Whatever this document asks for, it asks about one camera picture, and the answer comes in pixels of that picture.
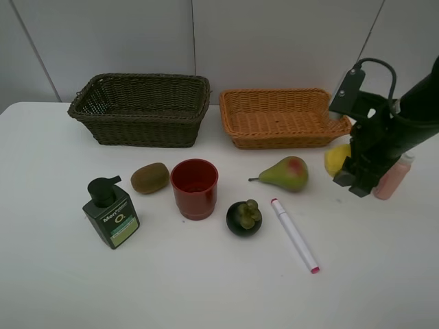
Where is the dark brown wicker basket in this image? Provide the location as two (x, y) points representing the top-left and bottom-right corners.
(67, 73), (211, 148)

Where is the brown kiwi fruit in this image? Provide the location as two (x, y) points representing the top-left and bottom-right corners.
(130, 162), (170, 195)

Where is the dark purple mangosteen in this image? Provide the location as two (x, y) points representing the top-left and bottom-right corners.
(226, 199), (263, 237)

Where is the yellow lemon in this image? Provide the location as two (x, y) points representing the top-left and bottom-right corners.
(324, 144), (351, 178)

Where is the dark green pump bottle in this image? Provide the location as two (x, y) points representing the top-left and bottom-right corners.
(82, 176), (140, 249)

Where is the green red pear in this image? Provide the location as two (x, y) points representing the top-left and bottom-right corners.
(248, 156), (309, 193)

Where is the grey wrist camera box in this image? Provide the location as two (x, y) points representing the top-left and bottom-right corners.
(329, 65), (366, 120)

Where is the black camera cable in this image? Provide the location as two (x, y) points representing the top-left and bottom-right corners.
(353, 58), (399, 103)

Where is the white pink marker pen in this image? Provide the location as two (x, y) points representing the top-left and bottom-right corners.
(270, 198), (320, 274)

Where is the red plastic cup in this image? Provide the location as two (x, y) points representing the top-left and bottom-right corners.
(170, 158), (219, 221)

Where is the orange wicker basket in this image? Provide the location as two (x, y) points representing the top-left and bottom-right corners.
(219, 88), (352, 149)

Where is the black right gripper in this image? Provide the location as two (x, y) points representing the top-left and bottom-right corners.
(333, 91), (412, 197)

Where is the pink bottle white cap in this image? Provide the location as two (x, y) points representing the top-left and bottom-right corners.
(373, 151), (415, 200)

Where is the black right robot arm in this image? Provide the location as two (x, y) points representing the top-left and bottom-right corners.
(329, 58), (438, 197)

